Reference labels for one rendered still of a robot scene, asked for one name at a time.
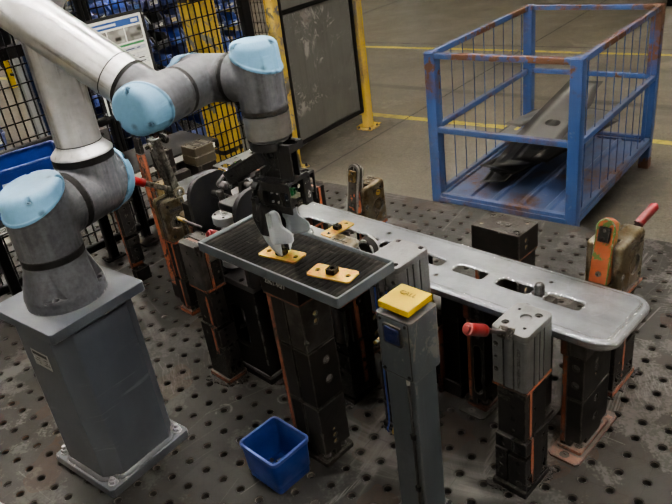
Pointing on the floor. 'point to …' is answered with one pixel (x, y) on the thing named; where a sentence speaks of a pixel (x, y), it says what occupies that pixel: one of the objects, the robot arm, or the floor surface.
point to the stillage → (546, 126)
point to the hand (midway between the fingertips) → (280, 245)
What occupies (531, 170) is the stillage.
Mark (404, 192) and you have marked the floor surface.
